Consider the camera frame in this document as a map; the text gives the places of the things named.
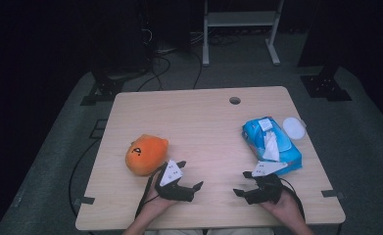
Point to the person's right hand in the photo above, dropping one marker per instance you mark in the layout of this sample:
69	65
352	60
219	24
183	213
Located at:
283	205

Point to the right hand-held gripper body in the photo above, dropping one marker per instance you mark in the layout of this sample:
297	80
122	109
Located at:
265	191

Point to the white metal stand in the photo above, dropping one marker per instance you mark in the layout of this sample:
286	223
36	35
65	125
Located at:
241	19

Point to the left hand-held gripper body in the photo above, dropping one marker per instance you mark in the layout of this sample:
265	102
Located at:
172	192

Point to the orange plush toy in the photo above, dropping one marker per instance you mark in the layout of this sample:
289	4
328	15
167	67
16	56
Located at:
146	155

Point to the black stand base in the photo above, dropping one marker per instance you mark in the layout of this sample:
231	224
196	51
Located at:
105	88
324	86

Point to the black tape strip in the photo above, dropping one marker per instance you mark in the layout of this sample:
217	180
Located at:
331	194
87	200

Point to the blue wet wipe pack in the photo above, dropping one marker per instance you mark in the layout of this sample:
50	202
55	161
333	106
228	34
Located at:
287	153

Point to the white oval lid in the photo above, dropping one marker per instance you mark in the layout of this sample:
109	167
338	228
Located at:
293	128

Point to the person's left hand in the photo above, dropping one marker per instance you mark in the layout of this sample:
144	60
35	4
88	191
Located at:
158	204

